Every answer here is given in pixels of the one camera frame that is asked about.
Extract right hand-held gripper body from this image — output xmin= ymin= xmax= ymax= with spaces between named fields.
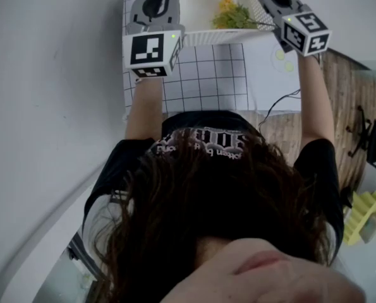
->
xmin=253 ymin=0 xmax=333 ymax=57

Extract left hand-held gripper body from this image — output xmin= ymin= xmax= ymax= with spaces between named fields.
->
xmin=121 ymin=0 xmax=186 ymax=79

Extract yellow flowers with green leaves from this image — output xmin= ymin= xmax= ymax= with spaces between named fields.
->
xmin=211 ymin=0 xmax=276 ymax=30

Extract white plastic basket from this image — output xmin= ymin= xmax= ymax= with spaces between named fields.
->
xmin=174 ymin=0 xmax=280 ymax=47

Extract person's left forearm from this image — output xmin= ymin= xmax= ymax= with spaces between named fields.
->
xmin=124 ymin=77 xmax=165 ymax=140

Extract person's right forearm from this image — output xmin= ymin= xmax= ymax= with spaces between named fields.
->
xmin=296 ymin=52 xmax=336 ymax=153

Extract person's black printed t-shirt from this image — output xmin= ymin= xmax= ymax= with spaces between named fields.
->
xmin=82 ymin=109 xmax=346 ymax=264

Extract yellow-green stepped plastic rack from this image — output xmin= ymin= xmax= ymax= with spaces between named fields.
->
xmin=342 ymin=190 xmax=376 ymax=246

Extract person's face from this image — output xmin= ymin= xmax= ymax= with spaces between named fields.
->
xmin=157 ymin=238 xmax=368 ymax=303

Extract thin black cable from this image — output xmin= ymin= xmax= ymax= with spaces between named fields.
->
xmin=257 ymin=88 xmax=302 ymax=132

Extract black glass partition frame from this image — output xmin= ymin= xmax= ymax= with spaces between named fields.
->
xmin=66 ymin=232 xmax=109 ymax=296

